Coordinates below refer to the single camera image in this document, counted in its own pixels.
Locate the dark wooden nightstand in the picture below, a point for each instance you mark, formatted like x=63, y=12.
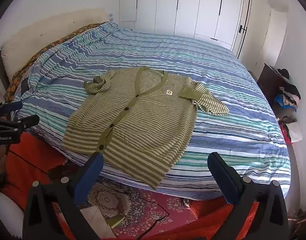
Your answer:
x=267, y=82

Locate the white paper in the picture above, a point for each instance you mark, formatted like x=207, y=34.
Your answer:
x=93, y=215

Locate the blue striped duvet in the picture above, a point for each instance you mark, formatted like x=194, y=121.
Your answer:
x=192, y=60

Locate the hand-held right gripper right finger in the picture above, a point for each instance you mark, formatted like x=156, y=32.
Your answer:
x=224, y=180

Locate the red and white bag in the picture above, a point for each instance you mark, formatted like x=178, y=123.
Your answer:
x=285, y=130

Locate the black phone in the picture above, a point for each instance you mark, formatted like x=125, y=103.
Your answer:
x=25, y=86

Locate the green striped cardigan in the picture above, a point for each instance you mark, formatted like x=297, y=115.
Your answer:
x=143, y=120

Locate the beige headboard cushion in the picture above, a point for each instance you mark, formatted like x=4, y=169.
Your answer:
x=43, y=35

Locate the red patterned rug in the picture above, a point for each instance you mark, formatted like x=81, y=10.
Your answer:
x=143, y=205

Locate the white wardrobe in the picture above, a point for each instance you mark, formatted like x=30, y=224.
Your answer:
x=167, y=5

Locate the green book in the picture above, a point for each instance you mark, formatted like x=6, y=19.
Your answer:
x=115, y=221

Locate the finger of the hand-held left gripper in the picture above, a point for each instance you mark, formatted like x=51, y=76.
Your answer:
x=12, y=107
x=25, y=122

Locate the orange fleece cloth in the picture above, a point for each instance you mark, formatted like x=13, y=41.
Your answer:
x=25, y=162

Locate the white door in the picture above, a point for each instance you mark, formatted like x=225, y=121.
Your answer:
x=255, y=30

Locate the orange patterned blanket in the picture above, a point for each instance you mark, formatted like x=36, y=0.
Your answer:
x=15, y=80

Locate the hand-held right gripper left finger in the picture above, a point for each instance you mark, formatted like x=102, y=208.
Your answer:
x=89, y=180

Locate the pile of clothes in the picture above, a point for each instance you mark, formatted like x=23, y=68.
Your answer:
x=290, y=92

